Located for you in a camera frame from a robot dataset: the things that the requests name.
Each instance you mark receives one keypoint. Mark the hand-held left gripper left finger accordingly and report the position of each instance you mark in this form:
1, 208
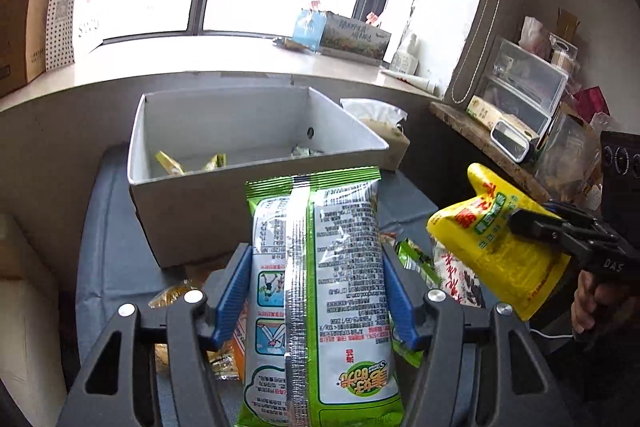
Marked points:
235, 287

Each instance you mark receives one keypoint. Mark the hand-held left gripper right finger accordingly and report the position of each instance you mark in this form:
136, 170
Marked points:
397, 297

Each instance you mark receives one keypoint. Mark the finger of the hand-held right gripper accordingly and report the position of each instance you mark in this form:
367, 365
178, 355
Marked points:
567, 209
535, 224

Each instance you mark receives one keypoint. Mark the yellow snack packet red label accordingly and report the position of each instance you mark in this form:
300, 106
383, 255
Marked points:
480, 252

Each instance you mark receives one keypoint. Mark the large green snack packet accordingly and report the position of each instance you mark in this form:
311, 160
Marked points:
340, 257

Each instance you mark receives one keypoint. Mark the white cardboard box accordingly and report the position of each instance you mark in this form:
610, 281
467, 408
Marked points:
200, 217

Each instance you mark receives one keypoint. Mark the person's right hand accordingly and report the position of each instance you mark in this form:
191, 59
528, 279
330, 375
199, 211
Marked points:
582, 302

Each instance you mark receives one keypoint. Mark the clear plastic bag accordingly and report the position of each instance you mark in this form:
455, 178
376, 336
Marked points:
567, 157

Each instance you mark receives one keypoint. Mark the red white snack packet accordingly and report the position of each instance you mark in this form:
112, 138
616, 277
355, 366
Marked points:
452, 277

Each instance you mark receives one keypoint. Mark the red box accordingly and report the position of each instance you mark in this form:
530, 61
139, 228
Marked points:
592, 102

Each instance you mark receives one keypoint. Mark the brown stone counter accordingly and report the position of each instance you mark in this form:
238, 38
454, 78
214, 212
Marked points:
465, 127

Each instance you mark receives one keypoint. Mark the green white small box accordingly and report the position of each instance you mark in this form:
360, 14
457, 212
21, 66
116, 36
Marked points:
482, 112

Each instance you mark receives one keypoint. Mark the small yellow snack packet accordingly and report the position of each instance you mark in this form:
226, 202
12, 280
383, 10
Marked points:
170, 163
214, 162

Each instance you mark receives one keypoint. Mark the clear plastic drawer organizer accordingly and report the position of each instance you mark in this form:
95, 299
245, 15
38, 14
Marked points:
525, 82

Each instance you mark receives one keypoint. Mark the blue table cloth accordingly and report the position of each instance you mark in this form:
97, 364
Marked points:
115, 217

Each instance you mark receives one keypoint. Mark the beige tissue pack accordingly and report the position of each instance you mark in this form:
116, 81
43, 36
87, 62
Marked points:
390, 142

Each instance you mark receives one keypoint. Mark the white tube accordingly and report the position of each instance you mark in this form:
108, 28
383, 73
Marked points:
410, 80

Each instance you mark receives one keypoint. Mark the beige cardboard box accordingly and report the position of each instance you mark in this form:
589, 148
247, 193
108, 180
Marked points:
30, 307

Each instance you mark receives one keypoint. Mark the white bottle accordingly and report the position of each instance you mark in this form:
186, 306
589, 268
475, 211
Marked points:
404, 57

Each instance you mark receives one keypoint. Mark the grey curtain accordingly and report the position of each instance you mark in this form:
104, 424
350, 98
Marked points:
480, 7

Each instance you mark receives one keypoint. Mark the white windowsill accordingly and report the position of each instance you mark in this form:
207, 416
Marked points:
200, 57

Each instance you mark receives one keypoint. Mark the brown paper packet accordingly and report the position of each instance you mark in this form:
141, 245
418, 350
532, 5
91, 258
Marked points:
287, 44

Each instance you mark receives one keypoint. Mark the landscape printed box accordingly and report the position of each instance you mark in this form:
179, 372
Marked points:
350, 34

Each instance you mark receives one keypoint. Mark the blue carton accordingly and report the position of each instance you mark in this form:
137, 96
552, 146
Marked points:
307, 29

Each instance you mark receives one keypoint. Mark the brown cardboard box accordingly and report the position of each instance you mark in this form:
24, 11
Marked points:
20, 32

